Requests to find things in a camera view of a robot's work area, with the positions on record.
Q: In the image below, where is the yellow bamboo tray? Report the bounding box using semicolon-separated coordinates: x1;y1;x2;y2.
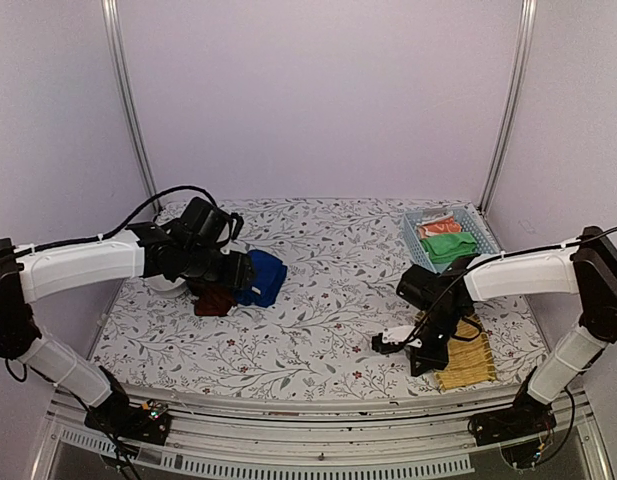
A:
433;314;497;392

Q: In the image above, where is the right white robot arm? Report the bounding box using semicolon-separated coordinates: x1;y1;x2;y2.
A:
372;227;617;446

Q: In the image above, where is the aluminium front rail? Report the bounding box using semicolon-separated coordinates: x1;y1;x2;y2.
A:
31;386;615;479

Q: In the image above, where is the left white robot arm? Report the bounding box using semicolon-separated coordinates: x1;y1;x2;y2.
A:
0;222;255;445

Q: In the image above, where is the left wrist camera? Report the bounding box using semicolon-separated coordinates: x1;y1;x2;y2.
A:
179;197;244;248

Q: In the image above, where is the brown towel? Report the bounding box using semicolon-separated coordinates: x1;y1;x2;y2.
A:
193;285;237;317

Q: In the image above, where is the orange white cloth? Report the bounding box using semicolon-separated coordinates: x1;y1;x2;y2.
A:
417;216;463;239

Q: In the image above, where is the blue towel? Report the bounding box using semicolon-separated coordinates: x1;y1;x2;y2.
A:
234;250;287;308

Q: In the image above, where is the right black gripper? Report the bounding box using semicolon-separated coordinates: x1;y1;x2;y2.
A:
410;306;465;377

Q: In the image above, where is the white bowl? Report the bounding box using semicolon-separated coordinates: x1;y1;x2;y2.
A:
145;275;187;298

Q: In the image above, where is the green towel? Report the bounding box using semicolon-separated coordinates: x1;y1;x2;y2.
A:
421;232;477;264

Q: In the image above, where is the left aluminium frame post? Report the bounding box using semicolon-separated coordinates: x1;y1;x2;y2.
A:
101;0;157;197

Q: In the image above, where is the floral tablecloth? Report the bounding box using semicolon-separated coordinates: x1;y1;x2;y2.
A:
87;197;549;401

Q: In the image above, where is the light blue plastic basket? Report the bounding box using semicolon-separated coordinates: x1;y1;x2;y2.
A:
402;204;498;273

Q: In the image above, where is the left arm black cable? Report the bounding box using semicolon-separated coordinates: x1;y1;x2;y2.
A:
17;185;222;251

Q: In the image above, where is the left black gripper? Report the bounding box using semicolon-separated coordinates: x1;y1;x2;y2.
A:
183;244;258;289

